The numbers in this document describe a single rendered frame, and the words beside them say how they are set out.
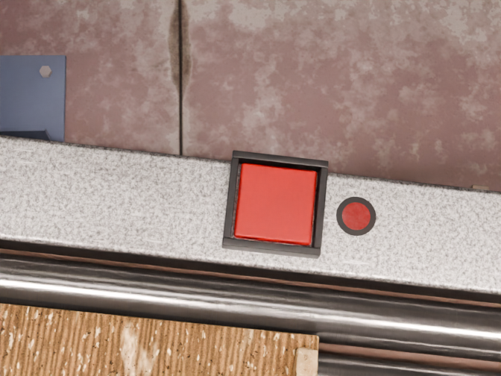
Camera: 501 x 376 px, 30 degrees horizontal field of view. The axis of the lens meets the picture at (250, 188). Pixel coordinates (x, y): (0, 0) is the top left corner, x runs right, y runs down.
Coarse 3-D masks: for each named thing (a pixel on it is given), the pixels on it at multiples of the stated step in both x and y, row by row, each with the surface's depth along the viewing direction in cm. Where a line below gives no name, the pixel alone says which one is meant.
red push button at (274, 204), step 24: (264, 168) 73; (288, 168) 73; (240, 192) 73; (264, 192) 73; (288, 192) 73; (312, 192) 73; (240, 216) 72; (264, 216) 72; (288, 216) 72; (312, 216) 72; (264, 240) 72; (288, 240) 72
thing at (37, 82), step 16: (0, 64) 171; (16, 64) 171; (32, 64) 171; (48, 64) 172; (64, 64) 172; (0, 80) 170; (16, 80) 170; (32, 80) 171; (48, 80) 171; (64, 80) 171; (0, 96) 169; (16, 96) 170; (32, 96) 170; (48, 96) 170; (64, 96) 170; (0, 112) 169; (16, 112) 169; (32, 112) 169; (48, 112) 169; (64, 112) 170; (0, 128) 153; (16, 128) 154; (32, 128) 154; (48, 128) 168; (64, 128) 169
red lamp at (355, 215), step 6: (348, 204) 74; (354, 204) 74; (360, 204) 74; (348, 210) 74; (354, 210) 74; (360, 210) 74; (366, 210) 74; (342, 216) 74; (348, 216) 74; (354, 216) 74; (360, 216) 74; (366, 216) 74; (348, 222) 74; (354, 222) 74; (360, 222) 74; (366, 222) 74; (354, 228) 74; (360, 228) 74
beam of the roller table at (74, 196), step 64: (0, 192) 73; (64, 192) 73; (128, 192) 73; (192, 192) 74; (384, 192) 75; (448, 192) 75; (128, 256) 73; (192, 256) 72; (256, 256) 73; (320, 256) 73; (384, 256) 73; (448, 256) 74
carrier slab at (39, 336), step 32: (0, 320) 68; (32, 320) 69; (64, 320) 69; (96, 320) 69; (128, 320) 69; (160, 320) 69; (0, 352) 68; (32, 352) 68; (64, 352) 68; (96, 352) 68; (128, 352) 68; (160, 352) 68; (192, 352) 69; (224, 352) 69; (256, 352) 69; (288, 352) 69
